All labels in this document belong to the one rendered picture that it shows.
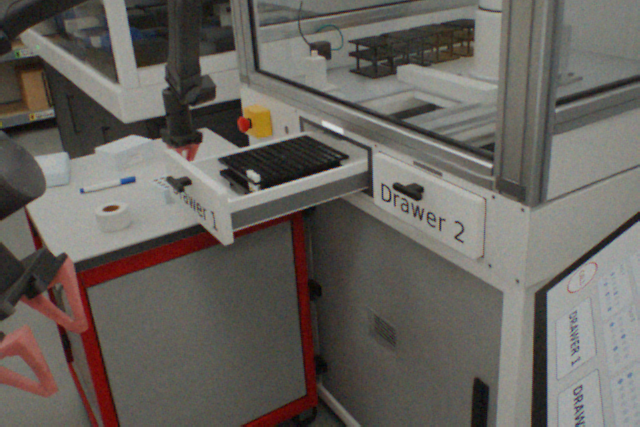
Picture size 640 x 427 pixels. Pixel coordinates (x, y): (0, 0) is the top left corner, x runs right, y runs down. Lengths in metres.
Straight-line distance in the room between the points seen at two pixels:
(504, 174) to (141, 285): 0.83
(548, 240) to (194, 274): 0.80
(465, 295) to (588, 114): 0.40
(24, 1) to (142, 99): 1.05
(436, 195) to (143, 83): 1.17
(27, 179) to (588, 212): 0.86
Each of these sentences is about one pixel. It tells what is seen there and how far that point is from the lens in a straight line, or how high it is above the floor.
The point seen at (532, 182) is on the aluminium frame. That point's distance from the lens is 1.02.
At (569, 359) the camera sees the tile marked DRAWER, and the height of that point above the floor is 1.00.
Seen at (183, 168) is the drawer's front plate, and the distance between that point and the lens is 1.32.
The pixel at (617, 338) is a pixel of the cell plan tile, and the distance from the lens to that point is 0.61.
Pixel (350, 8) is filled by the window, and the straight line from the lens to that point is 1.32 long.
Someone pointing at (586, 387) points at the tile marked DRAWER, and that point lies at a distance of 0.60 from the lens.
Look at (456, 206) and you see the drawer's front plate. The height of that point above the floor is 0.90.
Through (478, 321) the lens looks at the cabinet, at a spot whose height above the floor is 0.67.
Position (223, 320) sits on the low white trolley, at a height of 0.48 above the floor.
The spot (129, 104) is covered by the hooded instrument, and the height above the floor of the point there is 0.86.
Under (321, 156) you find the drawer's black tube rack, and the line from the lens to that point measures 1.37.
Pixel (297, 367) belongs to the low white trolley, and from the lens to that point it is 1.82.
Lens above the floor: 1.39
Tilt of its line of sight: 24 degrees down
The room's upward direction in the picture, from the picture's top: 4 degrees counter-clockwise
